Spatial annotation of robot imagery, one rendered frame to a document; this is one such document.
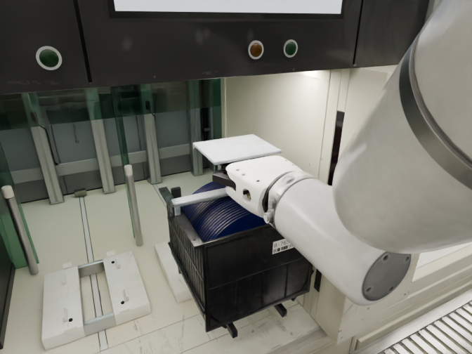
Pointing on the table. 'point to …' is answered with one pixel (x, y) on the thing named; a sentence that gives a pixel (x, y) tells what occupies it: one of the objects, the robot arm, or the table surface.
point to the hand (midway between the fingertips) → (237, 159)
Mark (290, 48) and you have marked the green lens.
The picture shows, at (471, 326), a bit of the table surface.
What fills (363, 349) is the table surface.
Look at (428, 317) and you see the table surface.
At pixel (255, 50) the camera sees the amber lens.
